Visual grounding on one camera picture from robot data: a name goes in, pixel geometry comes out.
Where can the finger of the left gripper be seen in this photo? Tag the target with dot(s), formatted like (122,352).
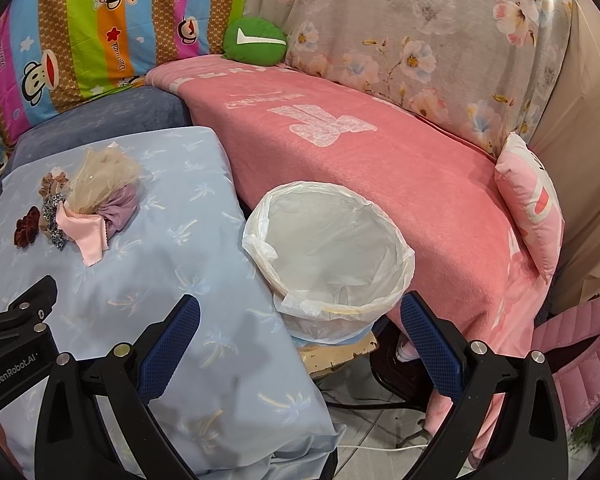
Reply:
(34,305)

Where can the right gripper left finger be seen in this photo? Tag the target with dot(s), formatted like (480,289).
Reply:
(72,440)

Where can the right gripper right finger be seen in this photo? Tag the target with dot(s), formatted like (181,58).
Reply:
(529,440)

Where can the dark red velvet scrunchie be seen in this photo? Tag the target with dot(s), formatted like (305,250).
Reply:
(27,228)

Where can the pink satin ribbon piece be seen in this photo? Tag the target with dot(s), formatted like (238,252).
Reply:
(88,231)

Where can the leopard print blue ribbon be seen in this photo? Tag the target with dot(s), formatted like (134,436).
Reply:
(48,223)

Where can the brown small scrunchie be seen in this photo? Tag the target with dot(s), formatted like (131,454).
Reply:
(53,184)

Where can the mauve purple fabric piece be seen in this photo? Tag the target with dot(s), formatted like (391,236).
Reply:
(118,210)

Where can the beige tulle scrunchie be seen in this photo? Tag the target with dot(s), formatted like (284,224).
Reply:
(102,174)

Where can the white-lined trash bin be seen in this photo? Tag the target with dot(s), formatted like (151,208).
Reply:
(336,262)

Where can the pink quilted jacket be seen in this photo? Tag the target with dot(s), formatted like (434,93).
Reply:
(577,381)

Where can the light blue palm-print pillow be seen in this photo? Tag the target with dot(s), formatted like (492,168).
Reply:
(240,405)

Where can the dark blue velvet cushion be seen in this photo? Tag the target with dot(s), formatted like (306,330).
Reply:
(130,111)

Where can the wooden stool under bin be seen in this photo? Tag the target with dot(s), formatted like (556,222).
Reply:
(320,361)

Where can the small pink cartoon pillow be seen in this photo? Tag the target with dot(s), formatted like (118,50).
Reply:
(532,200)

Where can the colourful monkey-print pillow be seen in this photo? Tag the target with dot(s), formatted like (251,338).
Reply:
(58,54)

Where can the pink towel blanket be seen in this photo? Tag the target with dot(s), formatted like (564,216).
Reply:
(278,125)

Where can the beige curtain fabric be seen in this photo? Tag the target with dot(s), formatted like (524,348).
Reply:
(567,140)

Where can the green round plush cushion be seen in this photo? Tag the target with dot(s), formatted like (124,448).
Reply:
(254,41)

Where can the grey floral quilt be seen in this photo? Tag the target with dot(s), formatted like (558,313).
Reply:
(480,69)

